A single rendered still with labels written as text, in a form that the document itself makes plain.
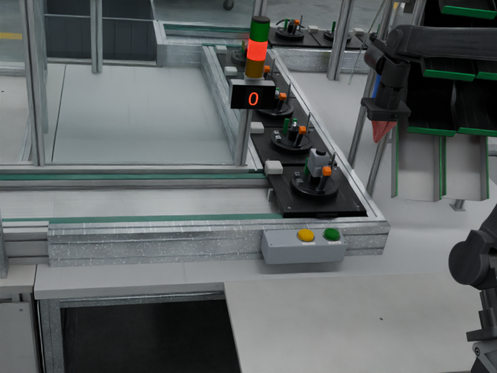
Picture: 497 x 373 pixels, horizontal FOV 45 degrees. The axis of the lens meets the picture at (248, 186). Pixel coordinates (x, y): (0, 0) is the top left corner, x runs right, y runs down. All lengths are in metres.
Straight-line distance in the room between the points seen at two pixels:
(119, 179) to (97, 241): 0.27
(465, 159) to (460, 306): 0.46
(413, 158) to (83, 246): 0.94
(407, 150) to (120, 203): 0.83
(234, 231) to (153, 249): 0.21
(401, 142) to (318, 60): 1.17
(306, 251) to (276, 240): 0.08
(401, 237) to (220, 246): 0.56
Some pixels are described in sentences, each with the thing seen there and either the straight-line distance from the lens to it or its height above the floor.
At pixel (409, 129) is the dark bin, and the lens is 1.64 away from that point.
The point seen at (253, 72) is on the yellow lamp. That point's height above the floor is 1.28.
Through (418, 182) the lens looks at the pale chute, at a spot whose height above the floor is 1.03.
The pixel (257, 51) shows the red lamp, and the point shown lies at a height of 1.34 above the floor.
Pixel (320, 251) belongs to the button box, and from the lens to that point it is 1.54.
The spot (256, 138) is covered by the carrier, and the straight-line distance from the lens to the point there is 1.94.
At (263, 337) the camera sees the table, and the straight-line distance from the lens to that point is 1.40.
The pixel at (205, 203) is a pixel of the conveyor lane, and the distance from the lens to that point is 1.68.
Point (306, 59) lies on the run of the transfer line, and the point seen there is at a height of 0.92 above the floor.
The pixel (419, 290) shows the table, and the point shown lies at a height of 0.86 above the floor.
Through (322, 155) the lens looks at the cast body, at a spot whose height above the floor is 1.09.
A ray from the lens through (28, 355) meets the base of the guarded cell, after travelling 1.69.
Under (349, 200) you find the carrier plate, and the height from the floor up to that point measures 0.97.
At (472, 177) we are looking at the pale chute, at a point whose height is 1.04.
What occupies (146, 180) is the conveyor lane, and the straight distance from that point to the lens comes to 1.72.
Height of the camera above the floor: 1.86
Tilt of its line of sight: 32 degrees down
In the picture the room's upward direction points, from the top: 8 degrees clockwise
